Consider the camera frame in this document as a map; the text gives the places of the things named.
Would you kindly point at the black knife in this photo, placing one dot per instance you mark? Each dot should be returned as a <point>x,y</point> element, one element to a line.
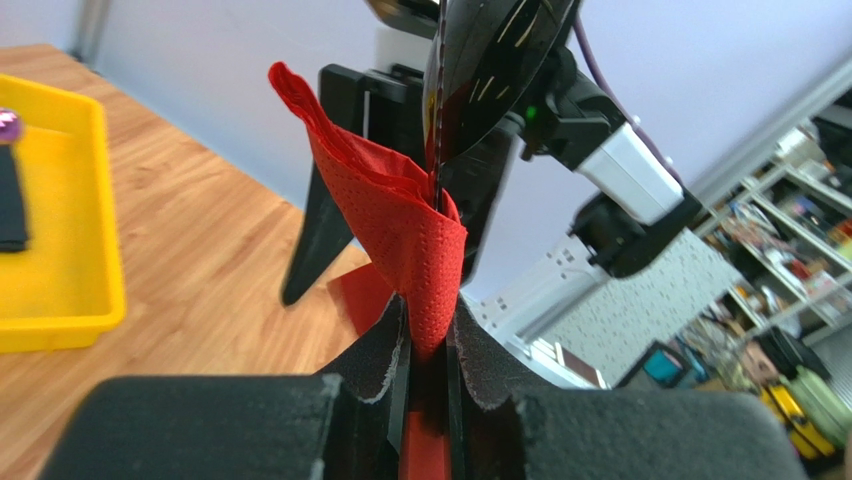
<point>433,108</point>

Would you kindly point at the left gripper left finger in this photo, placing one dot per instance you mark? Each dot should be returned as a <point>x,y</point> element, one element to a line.
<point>366,425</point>

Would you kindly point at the black napkin roll purple spoon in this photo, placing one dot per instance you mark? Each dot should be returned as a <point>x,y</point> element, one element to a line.
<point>14,229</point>

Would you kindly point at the metal storage shelf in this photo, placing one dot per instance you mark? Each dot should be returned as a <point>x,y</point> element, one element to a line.
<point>782,331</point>

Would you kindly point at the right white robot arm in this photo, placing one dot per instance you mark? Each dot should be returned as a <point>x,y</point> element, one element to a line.
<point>641,206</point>

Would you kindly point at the red paper napkin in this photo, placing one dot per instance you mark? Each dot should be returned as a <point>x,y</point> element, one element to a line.
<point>416,256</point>

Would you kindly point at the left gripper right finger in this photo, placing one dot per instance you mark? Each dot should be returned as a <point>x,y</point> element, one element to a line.
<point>484,437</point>

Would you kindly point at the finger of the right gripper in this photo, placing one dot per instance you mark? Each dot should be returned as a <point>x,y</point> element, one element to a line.
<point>381,106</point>
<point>473,181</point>

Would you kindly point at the speckled grey partition panel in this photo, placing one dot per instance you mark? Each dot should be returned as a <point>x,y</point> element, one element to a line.
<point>612,327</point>

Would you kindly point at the yellow plastic bin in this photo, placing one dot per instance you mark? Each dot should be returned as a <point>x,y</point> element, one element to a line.
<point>67,287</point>

